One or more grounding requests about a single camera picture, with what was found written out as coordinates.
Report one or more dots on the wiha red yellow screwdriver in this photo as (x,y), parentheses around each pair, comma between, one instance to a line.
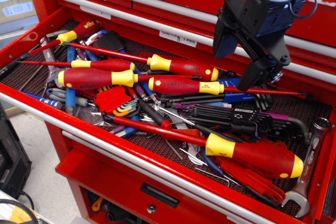
(83,30)

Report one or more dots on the silver adjustable wrench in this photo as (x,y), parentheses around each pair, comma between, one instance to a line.
(53,71)

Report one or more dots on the silver combination wrench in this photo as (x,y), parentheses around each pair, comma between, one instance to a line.
(299,193)

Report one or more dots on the slim red yellow screwdriver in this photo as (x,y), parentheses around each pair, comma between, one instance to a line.
(108,65)

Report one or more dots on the black torx key set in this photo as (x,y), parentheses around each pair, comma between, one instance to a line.
(245,120)

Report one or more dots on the blue precision screwdriver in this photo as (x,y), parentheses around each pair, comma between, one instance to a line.
(53,103)

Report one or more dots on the blue handled pliers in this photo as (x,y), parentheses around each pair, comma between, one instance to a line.
(210,163)

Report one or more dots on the fat red yellow screwdriver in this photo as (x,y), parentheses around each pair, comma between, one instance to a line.
(91,78)

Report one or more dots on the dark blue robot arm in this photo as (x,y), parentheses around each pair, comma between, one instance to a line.
(259,27)

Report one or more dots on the red folding key set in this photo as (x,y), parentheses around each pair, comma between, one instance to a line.
(261,186)

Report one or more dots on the large black hex key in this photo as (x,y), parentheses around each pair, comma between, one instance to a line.
(298,122)

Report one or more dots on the black box on floor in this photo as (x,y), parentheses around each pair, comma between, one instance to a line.
(15,164)

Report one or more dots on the blue holder hex key set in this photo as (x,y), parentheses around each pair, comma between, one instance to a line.
(263,100)

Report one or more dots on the large red yellow screwdriver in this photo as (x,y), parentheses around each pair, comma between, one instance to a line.
(270,160)

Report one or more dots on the grey handled screwdriver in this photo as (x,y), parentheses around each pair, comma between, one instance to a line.
(60,95)

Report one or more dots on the white cutting tools label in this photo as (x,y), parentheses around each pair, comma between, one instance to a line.
(178,39)

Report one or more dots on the blue handled tool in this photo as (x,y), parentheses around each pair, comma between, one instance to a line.
(70,93)

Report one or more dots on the red yellow screwdriver right pointing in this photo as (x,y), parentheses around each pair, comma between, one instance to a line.
(174,85)

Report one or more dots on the open red tool drawer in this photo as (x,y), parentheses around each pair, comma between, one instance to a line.
(143,175)

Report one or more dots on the red yellow screwdriver upper middle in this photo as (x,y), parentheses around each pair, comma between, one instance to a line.
(159,63)

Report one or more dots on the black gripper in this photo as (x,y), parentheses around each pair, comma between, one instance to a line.
(259,27)

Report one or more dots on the red holder coloured hex keys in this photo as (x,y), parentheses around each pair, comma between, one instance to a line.
(115,101)

